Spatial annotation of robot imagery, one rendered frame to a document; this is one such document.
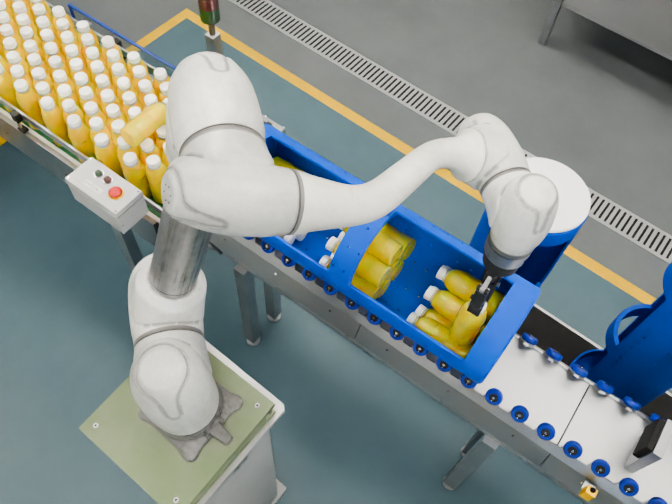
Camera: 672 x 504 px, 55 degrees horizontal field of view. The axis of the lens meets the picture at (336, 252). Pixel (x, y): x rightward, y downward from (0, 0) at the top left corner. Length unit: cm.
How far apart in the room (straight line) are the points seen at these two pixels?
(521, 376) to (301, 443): 110
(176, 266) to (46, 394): 166
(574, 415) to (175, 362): 105
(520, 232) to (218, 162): 56
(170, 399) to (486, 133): 80
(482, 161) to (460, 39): 287
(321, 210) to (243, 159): 14
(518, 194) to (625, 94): 296
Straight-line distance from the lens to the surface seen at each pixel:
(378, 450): 264
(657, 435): 174
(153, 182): 198
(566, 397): 185
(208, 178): 87
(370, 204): 99
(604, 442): 185
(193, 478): 155
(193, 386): 135
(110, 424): 163
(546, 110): 380
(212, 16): 218
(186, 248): 123
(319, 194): 94
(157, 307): 139
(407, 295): 181
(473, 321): 153
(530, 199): 114
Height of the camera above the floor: 255
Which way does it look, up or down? 59 degrees down
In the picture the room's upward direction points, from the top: 6 degrees clockwise
